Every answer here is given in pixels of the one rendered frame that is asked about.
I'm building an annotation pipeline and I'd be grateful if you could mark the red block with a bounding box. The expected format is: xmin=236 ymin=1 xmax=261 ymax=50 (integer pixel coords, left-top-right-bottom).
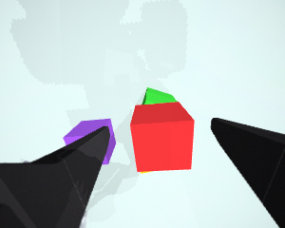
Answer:
xmin=130 ymin=102 xmax=195 ymax=172

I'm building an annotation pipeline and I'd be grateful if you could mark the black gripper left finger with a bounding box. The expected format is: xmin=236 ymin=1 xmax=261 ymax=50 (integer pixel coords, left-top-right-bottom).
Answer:
xmin=0 ymin=126 xmax=110 ymax=228

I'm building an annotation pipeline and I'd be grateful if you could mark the green block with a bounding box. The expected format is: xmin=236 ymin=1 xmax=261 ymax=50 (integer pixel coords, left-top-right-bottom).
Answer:
xmin=146 ymin=87 xmax=176 ymax=100
xmin=142 ymin=91 xmax=177 ymax=105

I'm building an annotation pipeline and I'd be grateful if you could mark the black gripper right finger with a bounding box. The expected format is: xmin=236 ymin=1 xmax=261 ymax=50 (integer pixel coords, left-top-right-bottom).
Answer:
xmin=210 ymin=118 xmax=285 ymax=228

